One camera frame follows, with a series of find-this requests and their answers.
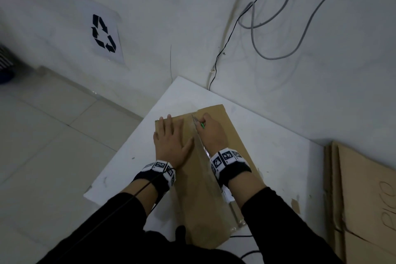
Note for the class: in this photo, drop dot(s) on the person's right hand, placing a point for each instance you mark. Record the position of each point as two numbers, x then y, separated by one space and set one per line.
213 137

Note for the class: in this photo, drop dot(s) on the person's left hand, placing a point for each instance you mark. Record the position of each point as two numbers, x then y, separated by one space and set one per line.
171 146

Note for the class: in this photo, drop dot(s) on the person's left forearm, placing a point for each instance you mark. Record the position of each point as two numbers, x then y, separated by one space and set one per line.
136 192

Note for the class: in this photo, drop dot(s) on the person's right forearm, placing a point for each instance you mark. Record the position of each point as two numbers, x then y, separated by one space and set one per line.
247 186

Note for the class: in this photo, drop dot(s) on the person's black trouser legs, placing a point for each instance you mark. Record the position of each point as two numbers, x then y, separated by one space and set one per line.
185 251

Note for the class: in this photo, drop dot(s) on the white table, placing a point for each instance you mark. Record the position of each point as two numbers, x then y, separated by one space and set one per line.
263 149

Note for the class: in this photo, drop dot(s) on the brown tape scrap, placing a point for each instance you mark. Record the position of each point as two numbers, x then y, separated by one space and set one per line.
295 206

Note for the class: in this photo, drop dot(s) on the white recycling symbol sign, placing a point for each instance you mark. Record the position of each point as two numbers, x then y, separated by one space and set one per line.
102 35

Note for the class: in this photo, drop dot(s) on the blue round object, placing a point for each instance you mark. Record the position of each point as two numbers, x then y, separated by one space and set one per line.
6 76

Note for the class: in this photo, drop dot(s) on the striped cloth bag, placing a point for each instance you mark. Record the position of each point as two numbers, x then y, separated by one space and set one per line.
4 58

